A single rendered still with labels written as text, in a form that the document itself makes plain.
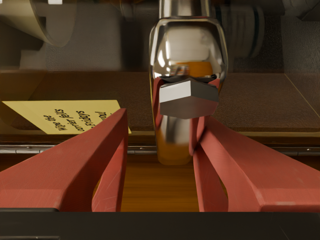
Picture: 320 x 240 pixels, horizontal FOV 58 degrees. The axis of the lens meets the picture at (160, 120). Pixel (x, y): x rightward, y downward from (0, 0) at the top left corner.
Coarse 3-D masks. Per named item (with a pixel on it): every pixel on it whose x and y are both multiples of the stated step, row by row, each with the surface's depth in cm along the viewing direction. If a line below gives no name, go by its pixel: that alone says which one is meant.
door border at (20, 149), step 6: (18, 150) 32; (24, 150) 32; (30, 150) 32; (36, 150) 32; (132, 150) 32; (138, 150) 32; (144, 150) 32; (150, 150) 32; (156, 150) 32; (276, 150) 32; (282, 150) 32; (288, 150) 32; (294, 150) 32; (300, 150) 32; (306, 150) 32; (312, 150) 32; (318, 150) 32
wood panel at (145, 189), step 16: (0, 160) 39; (16, 160) 39; (128, 160) 39; (144, 160) 39; (192, 160) 39; (304, 160) 39; (128, 176) 37; (144, 176) 37; (160, 176) 37; (176, 176) 37; (192, 176) 37; (128, 192) 34; (144, 192) 34; (160, 192) 34; (176, 192) 35; (192, 192) 35; (128, 208) 33; (144, 208) 33; (160, 208) 33; (176, 208) 33; (192, 208) 33
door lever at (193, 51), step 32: (160, 0) 6; (192, 0) 6; (160, 32) 6; (192, 32) 5; (224, 32) 6; (160, 64) 5; (192, 64) 5; (224, 64) 5; (160, 96) 6; (192, 96) 5; (160, 128) 8; (192, 128) 8; (160, 160) 13
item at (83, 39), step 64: (0, 0) 10; (64, 0) 10; (128, 0) 10; (256, 0) 10; (0, 64) 15; (64, 64) 14; (128, 64) 14; (256, 64) 14; (0, 128) 25; (256, 128) 24
